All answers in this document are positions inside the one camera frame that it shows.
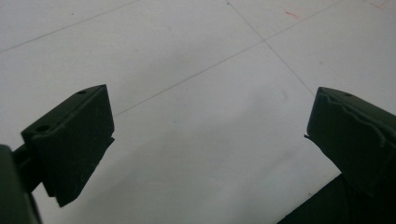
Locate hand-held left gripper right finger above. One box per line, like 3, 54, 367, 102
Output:
304, 86, 396, 200

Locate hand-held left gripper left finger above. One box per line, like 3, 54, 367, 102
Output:
12, 83, 116, 208

